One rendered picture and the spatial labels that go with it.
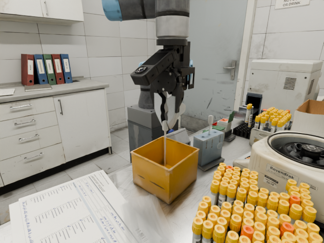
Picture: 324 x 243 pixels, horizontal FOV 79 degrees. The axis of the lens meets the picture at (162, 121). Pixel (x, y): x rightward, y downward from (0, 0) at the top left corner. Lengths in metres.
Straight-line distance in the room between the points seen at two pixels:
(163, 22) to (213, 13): 2.37
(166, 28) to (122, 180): 0.41
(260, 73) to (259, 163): 0.71
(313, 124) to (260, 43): 1.82
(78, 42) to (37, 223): 2.48
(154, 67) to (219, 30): 2.36
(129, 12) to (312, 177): 0.56
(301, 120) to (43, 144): 2.00
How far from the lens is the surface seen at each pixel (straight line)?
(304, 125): 0.86
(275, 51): 2.53
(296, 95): 1.15
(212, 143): 0.64
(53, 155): 2.25
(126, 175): 0.61
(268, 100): 1.18
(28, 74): 2.34
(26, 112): 2.06
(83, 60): 2.84
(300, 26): 2.49
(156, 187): 0.51
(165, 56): 0.44
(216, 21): 2.78
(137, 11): 0.57
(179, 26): 0.45
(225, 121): 0.84
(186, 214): 0.50
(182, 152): 0.58
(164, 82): 0.46
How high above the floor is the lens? 1.23
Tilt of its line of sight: 20 degrees down
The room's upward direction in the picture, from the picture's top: straight up
